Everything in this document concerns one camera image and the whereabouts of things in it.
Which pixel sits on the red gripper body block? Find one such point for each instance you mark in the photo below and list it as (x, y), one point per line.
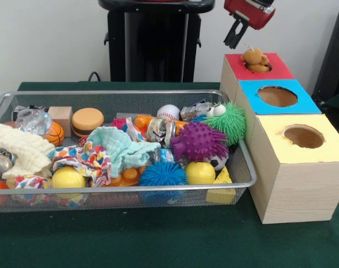
(250, 12)

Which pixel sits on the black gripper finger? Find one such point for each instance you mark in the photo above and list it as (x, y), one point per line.
(231, 33)
(240, 35)

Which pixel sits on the tan plush bear toy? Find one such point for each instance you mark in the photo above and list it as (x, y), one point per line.
(254, 58)

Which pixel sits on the green spiky ball with eyes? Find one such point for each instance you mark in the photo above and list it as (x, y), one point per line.
(230, 123)

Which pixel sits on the colourful patterned cloth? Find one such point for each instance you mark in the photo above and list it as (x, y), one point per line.
(82, 160)

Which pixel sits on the cream white cloth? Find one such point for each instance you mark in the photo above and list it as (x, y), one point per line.
(21, 148)

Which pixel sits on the wooden box with three holes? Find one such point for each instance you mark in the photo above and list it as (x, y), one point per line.
(295, 190)

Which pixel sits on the shallow clear mesh bin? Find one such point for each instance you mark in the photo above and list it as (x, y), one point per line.
(130, 199)

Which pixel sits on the silver toy robot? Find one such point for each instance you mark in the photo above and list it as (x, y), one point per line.
(195, 110)

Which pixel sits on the black chair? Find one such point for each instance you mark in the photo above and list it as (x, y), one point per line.
(334, 56)

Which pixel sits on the purple spiky toy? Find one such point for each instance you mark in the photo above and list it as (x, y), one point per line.
(200, 142)

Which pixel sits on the crushed silver drink can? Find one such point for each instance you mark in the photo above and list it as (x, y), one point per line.
(161, 129)

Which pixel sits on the blue spiky ball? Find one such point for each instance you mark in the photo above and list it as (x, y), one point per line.
(162, 173)

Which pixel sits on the light blue cloth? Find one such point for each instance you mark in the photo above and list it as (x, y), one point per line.
(121, 149)

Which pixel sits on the yellow ball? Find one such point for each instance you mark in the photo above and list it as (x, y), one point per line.
(68, 178)

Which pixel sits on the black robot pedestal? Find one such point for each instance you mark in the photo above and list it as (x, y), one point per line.
(147, 42)

